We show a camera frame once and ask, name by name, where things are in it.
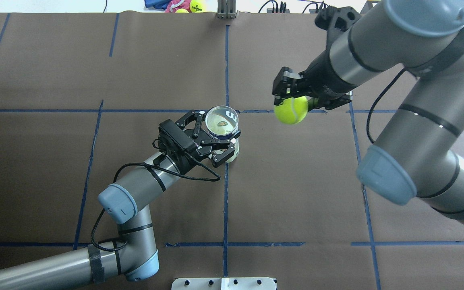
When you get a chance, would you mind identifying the grey robot arm ball side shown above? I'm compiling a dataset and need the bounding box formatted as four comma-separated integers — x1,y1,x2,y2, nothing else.
272,0,464,225

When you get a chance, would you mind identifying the clear tennis ball can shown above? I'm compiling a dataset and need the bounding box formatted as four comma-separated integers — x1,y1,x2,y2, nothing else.
205,106,240,163

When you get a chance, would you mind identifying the black gripper ball side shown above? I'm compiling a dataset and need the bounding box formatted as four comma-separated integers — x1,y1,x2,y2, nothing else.
272,51,355,112

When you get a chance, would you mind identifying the black cable bundle left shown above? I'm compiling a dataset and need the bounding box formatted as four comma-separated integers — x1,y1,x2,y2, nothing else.
258,0,290,14

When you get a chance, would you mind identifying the grey robot arm holding can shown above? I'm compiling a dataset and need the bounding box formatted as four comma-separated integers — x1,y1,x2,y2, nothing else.
0,106,240,290

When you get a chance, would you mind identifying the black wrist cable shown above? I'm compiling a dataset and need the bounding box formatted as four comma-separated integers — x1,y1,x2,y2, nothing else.
90,139,221,252

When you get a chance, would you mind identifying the aluminium frame post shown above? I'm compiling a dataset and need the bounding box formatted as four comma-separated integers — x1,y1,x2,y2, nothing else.
217,0,237,19

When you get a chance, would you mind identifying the pink cloth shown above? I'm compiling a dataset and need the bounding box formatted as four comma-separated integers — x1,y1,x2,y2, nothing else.
164,0,191,13

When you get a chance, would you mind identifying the yellow tennis ball on desk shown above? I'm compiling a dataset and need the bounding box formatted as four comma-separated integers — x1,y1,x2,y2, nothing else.
189,0,208,13

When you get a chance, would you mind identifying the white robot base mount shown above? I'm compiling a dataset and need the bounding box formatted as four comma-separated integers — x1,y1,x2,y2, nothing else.
171,277,278,290

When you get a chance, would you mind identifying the yellow tennis ball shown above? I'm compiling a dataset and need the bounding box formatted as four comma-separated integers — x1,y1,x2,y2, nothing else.
189,0,208,13
273,97,308,124

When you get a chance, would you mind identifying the blue cloth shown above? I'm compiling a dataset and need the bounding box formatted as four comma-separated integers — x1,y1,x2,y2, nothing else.
144,0,171,10

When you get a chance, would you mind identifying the black cable bundle right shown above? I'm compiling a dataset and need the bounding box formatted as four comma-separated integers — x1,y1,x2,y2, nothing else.
302,1,331,15

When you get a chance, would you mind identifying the black cable bundle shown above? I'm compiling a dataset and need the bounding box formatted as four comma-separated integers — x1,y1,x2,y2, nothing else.
302,1,331,15
258,0,290,14

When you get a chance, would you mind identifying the black gripper can side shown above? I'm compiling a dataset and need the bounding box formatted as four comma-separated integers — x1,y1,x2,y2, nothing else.
172,111,237,174

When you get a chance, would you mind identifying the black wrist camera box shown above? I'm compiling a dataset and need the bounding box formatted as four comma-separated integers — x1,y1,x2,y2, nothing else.
158,119,197,157

